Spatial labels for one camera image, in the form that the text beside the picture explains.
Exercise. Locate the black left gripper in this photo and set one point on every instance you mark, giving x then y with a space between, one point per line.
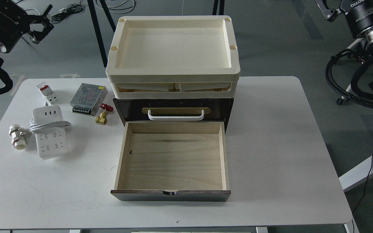
14 22

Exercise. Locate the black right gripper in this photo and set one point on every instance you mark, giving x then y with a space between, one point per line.
358 14

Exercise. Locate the white power strip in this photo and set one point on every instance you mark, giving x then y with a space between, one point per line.
48 127

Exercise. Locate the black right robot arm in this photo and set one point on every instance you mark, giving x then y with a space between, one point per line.
368 35

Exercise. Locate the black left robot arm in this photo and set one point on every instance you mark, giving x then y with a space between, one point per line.
4 77

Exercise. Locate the metal mesh power supply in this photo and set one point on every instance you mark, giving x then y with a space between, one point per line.
88 98

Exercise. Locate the white plastic pipe valve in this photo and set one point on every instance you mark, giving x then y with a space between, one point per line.
18 135

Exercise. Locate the cream plastic tray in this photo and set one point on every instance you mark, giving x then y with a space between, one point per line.
173 57

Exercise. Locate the open wooden drawer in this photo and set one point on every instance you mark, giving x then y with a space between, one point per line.
173 161

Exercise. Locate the white circuit breaker red switch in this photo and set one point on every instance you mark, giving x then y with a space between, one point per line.
48 93

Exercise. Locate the brass valve red handle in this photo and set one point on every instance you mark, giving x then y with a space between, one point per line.
102 118

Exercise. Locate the white beam with cable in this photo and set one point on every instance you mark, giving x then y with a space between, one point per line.
361 173

